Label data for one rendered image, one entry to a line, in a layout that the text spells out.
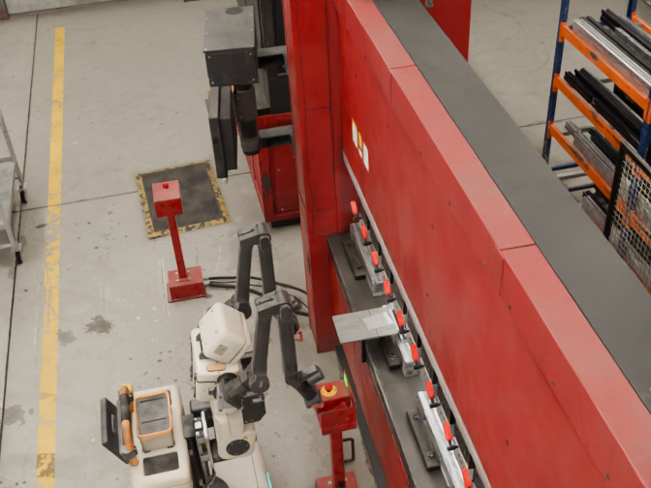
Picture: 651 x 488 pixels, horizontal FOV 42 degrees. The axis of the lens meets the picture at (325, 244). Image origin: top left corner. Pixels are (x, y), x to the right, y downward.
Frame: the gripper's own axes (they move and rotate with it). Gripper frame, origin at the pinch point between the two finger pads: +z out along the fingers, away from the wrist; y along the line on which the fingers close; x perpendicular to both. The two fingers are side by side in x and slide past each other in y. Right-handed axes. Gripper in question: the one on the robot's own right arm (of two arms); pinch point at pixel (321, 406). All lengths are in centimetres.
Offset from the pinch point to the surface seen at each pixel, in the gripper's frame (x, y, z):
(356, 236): -38, 109, 22
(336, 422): 4.7, 12.1, 27.6
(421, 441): -28.3, -21.0, 24.7
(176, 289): 90, 200, 55
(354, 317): -24, 47, 12
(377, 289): -36, 73, 27
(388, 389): -23.2, 11.7, 25.4
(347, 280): -24, 88, 26
